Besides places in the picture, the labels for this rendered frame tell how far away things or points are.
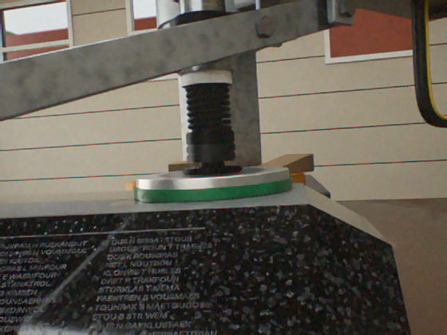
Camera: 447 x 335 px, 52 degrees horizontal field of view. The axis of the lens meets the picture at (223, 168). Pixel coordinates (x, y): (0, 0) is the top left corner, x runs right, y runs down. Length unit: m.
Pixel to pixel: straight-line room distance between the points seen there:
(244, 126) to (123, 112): 5.87
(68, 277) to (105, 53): 0.23
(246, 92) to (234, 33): 0.78
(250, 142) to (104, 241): 0.94
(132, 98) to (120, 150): 0.81
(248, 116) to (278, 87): 5.18
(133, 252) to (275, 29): 0.37
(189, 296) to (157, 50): 0.27
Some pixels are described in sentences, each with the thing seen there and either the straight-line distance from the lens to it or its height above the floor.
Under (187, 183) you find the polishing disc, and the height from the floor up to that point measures 0.83.
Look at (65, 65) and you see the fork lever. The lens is 0.50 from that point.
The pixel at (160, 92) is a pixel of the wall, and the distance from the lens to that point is 6.97.
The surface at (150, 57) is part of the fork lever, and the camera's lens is 0.54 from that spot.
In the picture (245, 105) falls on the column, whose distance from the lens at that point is 1.38.
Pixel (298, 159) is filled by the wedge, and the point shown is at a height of 0.82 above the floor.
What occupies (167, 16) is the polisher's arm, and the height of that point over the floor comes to 1.24.
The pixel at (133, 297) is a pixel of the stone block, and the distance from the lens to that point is 0.45.
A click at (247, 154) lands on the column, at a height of 0.84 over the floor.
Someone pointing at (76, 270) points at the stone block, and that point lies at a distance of 0.48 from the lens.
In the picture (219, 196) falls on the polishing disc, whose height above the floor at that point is 0.81.
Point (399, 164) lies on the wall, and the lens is 6.54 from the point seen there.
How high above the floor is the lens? 0.87
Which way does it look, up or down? 3 degrees down
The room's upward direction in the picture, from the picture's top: 3 degrees counter-clockwise
